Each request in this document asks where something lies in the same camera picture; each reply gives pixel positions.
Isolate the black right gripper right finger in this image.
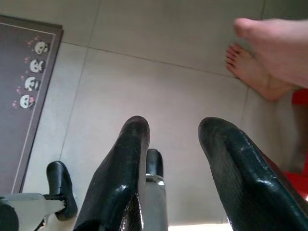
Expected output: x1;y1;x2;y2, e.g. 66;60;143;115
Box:
198;116;308;231

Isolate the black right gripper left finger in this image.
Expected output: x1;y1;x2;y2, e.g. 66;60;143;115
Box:
73;115;151;231

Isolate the black robot right foot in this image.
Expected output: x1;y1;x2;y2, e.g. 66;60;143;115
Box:
146;148;164;178

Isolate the silver robot right leg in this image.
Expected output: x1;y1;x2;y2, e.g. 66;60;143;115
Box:
143;174;167;231

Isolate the red plastic stool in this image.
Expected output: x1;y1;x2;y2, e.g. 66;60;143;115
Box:
283;88;308;200

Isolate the bare person foot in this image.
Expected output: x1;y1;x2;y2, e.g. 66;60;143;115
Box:
225;42;299;102
233;17;308;90

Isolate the brown panda floor mat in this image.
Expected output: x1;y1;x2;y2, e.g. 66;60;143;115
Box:
0;14;64;194

